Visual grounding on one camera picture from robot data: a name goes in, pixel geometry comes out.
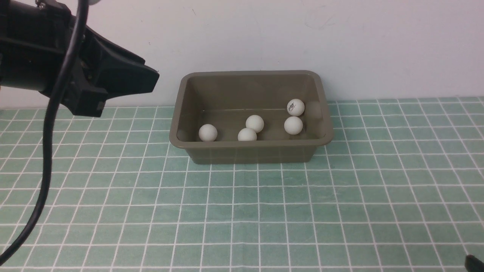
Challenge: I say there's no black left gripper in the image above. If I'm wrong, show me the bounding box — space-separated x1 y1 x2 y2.
38 0 160 117

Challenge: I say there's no white ball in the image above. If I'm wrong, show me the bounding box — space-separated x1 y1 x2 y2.
198 124 218 142
286 99 306 117
245 115 265 134
237 128 257 141
284 116 304 135

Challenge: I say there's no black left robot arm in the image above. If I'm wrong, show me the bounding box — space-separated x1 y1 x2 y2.
0 0 159 117

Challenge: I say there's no olive green plastic bin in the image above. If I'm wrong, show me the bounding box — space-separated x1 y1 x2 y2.
169 70 334 165

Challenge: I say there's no green checkered tablecloth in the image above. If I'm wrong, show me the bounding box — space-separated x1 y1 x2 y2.
1 97 484 272

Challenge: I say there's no dark object bottom right corner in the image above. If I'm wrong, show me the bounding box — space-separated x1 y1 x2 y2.
464 255 484 272

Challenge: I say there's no black camera cable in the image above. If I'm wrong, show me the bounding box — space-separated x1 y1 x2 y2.
0 0 91 267

